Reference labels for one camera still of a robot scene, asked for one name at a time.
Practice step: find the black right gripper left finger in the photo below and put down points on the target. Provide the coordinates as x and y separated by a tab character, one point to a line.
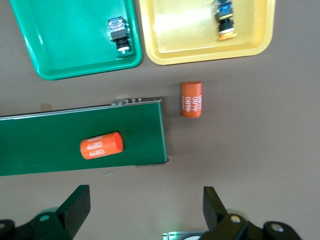
62	220

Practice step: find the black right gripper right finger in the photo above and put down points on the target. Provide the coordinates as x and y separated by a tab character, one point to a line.
225	225

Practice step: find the orange cylinder with 4680 print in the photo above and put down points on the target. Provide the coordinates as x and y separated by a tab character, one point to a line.
191	100
105	145

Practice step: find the green push button switch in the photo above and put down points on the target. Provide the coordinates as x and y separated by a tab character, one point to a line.
117	27

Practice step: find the yellow push button switch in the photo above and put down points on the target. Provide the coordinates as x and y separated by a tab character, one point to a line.
225	15

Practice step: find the green conveyor belt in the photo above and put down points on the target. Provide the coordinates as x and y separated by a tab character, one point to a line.
37	145

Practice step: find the green plastic tray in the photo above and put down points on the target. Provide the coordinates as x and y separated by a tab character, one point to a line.
62	37

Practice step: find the yellow plastic tray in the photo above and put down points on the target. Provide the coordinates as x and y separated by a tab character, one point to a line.
187	30

